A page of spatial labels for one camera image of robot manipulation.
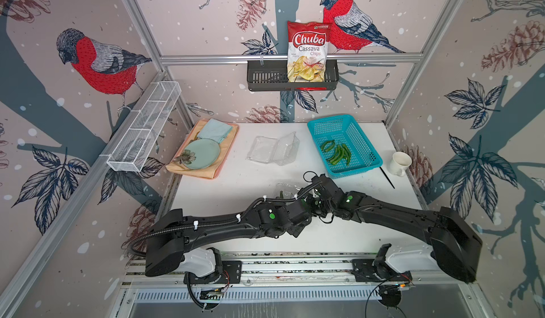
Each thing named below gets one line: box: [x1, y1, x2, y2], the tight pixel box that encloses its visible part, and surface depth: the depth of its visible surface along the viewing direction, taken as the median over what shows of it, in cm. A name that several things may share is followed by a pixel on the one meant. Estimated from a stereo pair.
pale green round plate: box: [184, 138, 221, 170], surface depth 110 cm
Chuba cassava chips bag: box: [286, 20, 333, 83], surface depth 87 cm
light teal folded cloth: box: [197, 118, 233, 145], surface depth 120 cm
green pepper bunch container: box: [320, 139, 352, 167], surface depth 106 cm
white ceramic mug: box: [389, 151, 413, 177], surface depth 97 cm
